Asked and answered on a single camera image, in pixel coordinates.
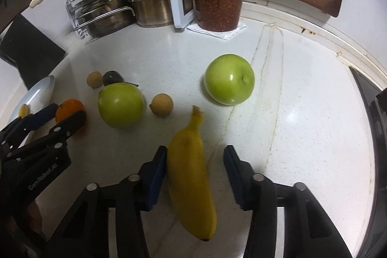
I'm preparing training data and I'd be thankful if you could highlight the green apple with stem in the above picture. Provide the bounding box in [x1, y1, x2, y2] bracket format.
[98, 82, 145, 128]

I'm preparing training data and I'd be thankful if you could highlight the large yellow banana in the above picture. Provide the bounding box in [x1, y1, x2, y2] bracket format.
[167, 106, 216, 241]

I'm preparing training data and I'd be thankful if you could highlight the small yellow banana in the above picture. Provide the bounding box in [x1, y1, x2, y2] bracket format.
[18, 103, 30, 118]

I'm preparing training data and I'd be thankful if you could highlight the left hand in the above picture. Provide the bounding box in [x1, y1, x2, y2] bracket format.
[8, 199, 43, 235]

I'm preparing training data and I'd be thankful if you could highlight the light blue oval plate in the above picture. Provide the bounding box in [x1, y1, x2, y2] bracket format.
[8, 75, 55, 123]

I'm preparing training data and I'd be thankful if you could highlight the black knife block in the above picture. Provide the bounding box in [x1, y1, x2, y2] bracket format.
[1, 14, 66, 89]

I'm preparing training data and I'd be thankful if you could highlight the large stainless steel pot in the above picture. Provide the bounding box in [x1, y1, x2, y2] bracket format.
[74, 0, 136, 38]

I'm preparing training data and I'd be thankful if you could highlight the small stainless steel pot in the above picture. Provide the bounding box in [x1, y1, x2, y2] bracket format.
[129, 0, 173, 28]

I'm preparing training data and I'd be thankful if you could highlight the white folded napkin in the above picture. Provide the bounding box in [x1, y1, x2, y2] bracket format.
[186, 20, 248, 42]

